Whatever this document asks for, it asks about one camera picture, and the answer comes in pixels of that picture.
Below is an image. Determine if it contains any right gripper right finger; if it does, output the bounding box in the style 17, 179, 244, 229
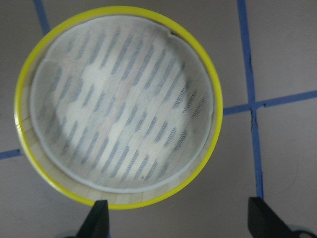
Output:
248, 197, 301, 238

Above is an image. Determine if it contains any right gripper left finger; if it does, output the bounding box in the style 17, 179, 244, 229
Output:
76, 200, 109, 238

